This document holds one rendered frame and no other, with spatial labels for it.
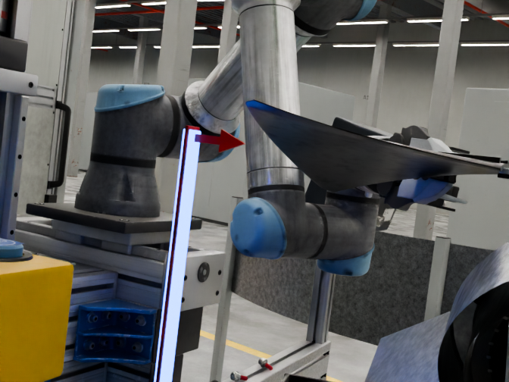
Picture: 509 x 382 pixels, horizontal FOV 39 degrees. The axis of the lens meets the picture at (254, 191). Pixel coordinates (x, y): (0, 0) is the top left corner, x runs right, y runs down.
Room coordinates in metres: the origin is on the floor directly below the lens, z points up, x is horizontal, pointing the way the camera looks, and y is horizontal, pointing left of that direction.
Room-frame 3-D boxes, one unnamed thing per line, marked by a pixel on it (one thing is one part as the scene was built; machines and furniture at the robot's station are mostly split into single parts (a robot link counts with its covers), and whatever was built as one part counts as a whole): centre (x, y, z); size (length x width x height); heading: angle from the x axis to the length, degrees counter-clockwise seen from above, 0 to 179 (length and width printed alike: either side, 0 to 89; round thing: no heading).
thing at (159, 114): (1.30, 0.23, 1.20); 0.13 x 0.12 x 0.14; 127
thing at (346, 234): (1.00, -0.12, 1.08); 0.11 x 0.08 x 0.11; 127
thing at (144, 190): (1.29, 0.24, 1.09); 0.15 x 0.15 x 0.10
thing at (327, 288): (1.25, -0.14, 0.96); 0.03 x 0.03 x 0.20; 65
